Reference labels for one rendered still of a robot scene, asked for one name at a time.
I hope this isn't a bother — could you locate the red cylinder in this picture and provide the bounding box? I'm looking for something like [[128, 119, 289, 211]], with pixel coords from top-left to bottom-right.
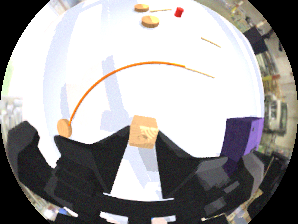
[[174, 7, 185, 18]]

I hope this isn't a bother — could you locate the light wooden block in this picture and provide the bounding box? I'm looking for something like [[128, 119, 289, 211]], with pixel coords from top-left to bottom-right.
[[128, 115, 158, 149]]

